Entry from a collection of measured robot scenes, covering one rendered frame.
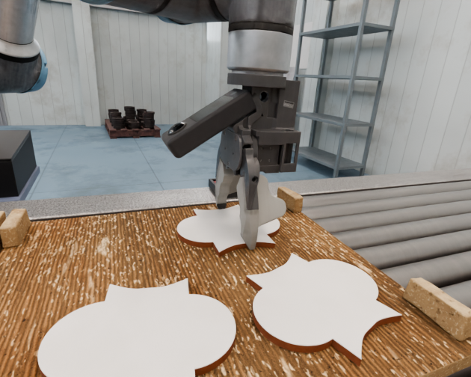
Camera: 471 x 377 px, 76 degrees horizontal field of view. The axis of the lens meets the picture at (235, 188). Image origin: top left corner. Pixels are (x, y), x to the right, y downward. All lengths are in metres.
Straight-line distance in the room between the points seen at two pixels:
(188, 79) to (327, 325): 7.54
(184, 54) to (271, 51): 7.37
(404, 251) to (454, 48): 3.56
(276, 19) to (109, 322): 0.33
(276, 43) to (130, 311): 0.30
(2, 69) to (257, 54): 0.64
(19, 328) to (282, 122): 0.33
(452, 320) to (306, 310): 0.12
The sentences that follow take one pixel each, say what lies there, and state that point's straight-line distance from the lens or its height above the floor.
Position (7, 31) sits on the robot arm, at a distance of 0.84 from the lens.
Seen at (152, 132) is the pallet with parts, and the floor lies 0.08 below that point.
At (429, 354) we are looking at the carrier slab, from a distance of 0.32.
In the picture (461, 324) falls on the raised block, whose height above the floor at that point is 0.95.
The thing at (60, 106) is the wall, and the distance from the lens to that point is 7.53.
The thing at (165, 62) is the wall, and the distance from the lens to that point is 7.61.
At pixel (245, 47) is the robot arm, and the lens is 0.36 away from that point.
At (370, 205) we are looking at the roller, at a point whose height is 0.92.
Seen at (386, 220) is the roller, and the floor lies 0.91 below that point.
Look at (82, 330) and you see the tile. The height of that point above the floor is 0.94.
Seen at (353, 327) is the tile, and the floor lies 0.94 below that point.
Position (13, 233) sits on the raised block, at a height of 0.96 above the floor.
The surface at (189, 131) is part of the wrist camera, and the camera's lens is 0.35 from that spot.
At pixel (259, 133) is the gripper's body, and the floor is 1.08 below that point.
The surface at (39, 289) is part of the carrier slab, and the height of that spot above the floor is 0.94.
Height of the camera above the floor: 1.14
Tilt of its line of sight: 20 degrees down
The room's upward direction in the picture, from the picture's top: 3 degrees clockwise
